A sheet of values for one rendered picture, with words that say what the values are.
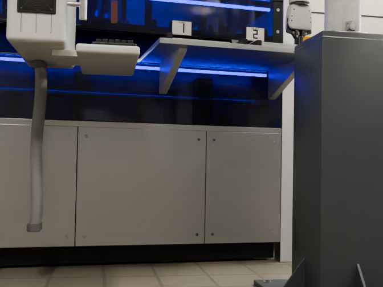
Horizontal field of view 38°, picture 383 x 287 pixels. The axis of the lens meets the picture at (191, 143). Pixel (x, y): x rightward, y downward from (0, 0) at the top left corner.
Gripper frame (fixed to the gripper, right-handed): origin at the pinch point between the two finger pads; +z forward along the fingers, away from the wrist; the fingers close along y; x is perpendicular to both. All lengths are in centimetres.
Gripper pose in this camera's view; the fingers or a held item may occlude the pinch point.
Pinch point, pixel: (298, 43)
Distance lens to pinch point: 229.2
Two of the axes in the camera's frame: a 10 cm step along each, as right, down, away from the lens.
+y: -9.6, -0.3, -2.7
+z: -0.2, 10.0, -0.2
